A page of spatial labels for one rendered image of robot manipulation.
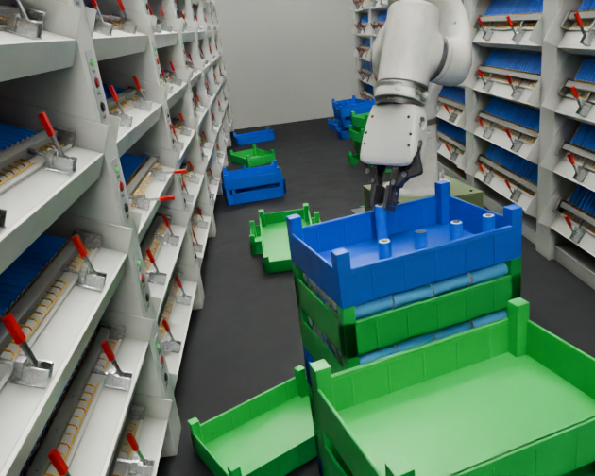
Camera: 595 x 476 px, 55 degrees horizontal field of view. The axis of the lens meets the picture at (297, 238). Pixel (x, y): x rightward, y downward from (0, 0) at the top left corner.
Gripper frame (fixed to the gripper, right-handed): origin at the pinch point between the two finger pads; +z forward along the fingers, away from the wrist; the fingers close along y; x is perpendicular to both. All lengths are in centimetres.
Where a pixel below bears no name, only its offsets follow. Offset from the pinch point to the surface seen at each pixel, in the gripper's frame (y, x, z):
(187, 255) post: 92, -40, 22
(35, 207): 20, 48, 10
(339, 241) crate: 5.9, 2.0, 8.3
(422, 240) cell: -11.8, 7.2, 6.0
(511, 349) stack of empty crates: -25.5, 4.0, 18.6
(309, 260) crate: 2.8, 13.7, 11.7
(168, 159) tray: 92, -26, -7
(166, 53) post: 144, -57, -52
